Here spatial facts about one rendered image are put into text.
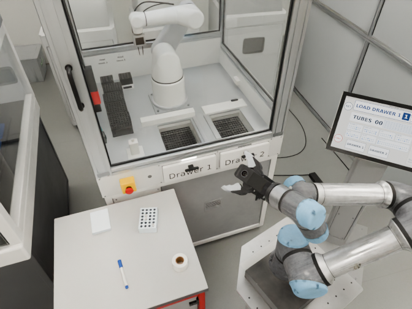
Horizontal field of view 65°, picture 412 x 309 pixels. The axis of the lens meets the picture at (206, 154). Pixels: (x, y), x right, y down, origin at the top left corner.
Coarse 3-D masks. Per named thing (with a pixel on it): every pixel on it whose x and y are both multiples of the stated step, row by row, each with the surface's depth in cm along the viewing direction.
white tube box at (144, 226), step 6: (144, 210) 160; (150, 210) 162; (156, 210) 160; (144, 216) 158; (150, 216) 159; (156, 216) 158; (144, 222) 155; (150, 222) 156; (156, 222) 156; (144, 228) 153; (150, 228) 153; (156, 228) 155
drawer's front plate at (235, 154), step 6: (258, 144) 176; (264, 144) 176; (234, 150) 173; (240, 150) 173; (246, 150) 175; (252, 150) 176; (258, 150) 178; (264, 150) 180; (222, 156) 172; (228, 156) 173; (234, 156) 175; (240, 156) 177; (258, 156) 182; (264, 156) 183; (222, 162) 175; (228, 162) 177; (234, 162) 178; (240, 162) 180; (222, 168) 178
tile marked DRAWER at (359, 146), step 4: (348, 140) 165; (352, 140) 164; (348, 144) 165; (352, 144) 164; (356, 144) 164; (360, 144) 163; (364, 144) 163; (348, 148) 165; (352, 148) 165; (356, 148) 164; (360, 148) 163; (364, 148) 163
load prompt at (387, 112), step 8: (360, 104) 163; (368, 104) 162; (368, 112) 162; (376, 112) 161; (384, 112) 160; (392, 112) 158; (400, 112) 157; (408, 112) 156; (400, 120) 157; (408, 120) 156
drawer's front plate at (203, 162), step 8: (192, 160) 167; (200, 160) 168; (208, 160) 170; (168, 168) 164; (176, 168) 166; (184, 168) 168; (208, 168) 174; (168, 176) 168; (176, 176) 170; (184, 176) 172
